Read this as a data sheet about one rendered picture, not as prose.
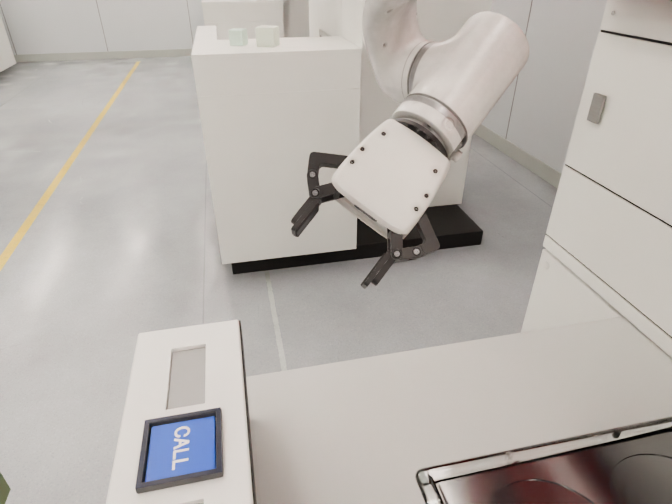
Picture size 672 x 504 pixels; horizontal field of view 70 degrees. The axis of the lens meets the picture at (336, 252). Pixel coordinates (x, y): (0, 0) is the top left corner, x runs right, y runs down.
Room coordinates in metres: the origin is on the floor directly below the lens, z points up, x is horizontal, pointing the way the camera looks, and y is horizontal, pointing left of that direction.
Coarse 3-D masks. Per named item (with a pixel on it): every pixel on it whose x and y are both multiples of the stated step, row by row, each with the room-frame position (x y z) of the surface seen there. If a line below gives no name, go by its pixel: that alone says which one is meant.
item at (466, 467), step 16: (592, 432) 0.28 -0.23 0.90; (608, 432) 0.28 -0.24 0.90; (624, 432) 0.28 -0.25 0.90; (640, 432) 0.28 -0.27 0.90; (656, 432) 0.28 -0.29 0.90; (528, 448) 0.26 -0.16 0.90; (544, 448) 0.26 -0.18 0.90; (560, 448) 0.26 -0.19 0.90; (576, 448) 0.26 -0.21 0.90; (592, 448) 0.26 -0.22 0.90; (448, 464) 0.24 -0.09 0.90; (464, 464) 0.24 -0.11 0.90; (480, 464) 0.25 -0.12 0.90; (496, 464) 0.25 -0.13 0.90; (512, 464) 0.25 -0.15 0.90
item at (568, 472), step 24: (576, 456) 0.25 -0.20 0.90; (600, 456) 0.25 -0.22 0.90; (624, 456) 0.25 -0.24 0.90; (648, 456) 0.25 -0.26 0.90; (456, 480) 0.23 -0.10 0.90; (480, 480) 0.23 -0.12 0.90; (504, 480) 0.23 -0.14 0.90; (528, 480) 0.23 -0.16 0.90; (552, 480) 0.23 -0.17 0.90; (576, 480) 0.23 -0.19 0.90; (600, 480) 0.23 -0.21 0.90; (624, 480) 0.23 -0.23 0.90; (648, 480) 0.23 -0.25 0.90
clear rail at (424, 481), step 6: (420, 468) 0.24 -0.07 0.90; (420, 474) 0.24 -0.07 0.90; (426, 474) 0.24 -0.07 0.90; (420, 480) 0.23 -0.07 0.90; (426, 480) 0.23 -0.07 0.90; (432, 480) 0.23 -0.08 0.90; (420, 486) 0.23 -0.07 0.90; (426, 486) 0.23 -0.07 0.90; (432, 486) 0.23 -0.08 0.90; (426, 492) 0.22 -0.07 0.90; (432, 492) 0.22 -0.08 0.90; (438, 492) 0.22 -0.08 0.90; (426, 498) 0.22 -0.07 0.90; (432, 498) 0.22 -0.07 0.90; (438, 498) 0.22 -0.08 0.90
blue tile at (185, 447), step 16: (160, 432) 0.23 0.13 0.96; (176, 432) 0.23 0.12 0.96; (192, 432) 0.23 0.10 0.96; (208, 432) 0.23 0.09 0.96; (160, 448) 0.22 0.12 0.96; (176, 448) 0.22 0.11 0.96; (192, 448) 0.22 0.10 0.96; (208, 448) 0.22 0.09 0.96; (160, 464) 0.20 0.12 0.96; (176, 464) 0.20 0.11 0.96; (192, 464) 0.20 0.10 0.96; (208, 464) 0.20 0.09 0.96
